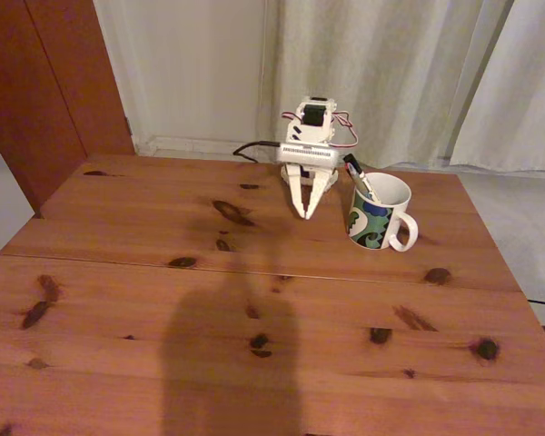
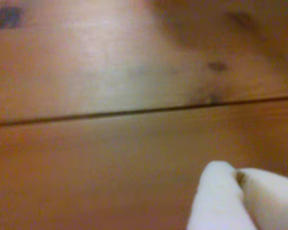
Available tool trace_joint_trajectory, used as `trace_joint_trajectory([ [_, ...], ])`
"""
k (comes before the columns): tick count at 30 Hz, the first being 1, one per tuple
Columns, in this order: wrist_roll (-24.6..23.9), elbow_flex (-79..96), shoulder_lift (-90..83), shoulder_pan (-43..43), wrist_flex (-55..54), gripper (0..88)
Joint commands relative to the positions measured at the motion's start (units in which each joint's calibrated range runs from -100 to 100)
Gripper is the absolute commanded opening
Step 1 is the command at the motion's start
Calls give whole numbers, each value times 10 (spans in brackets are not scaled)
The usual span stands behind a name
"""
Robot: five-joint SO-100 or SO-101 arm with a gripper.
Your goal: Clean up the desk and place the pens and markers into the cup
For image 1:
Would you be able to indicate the wide white curtain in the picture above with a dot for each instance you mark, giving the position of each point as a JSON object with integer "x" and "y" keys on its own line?
{"x": 390, "y": 68}

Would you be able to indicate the white mug green blue pattern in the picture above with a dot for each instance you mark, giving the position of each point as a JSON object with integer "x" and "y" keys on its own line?
{"x": 372, "y": 227}

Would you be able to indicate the white Pentel marker black cap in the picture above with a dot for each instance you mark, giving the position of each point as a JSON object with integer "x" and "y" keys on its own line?
{"x": 352, "y": 161}

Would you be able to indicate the brown wooden cabinet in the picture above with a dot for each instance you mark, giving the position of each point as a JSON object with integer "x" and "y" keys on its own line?
{"x": 41, "y": 91}

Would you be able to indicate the narrow white curtain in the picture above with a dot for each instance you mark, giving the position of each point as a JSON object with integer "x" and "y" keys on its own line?
{"x": 518, "y": 100}

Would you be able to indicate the silver camera box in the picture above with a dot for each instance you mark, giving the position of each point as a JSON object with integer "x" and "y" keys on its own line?
{"x": 306, "y": 154}

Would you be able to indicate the white door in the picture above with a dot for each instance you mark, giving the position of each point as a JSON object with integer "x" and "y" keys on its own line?
{"x": 186, "y": 68}

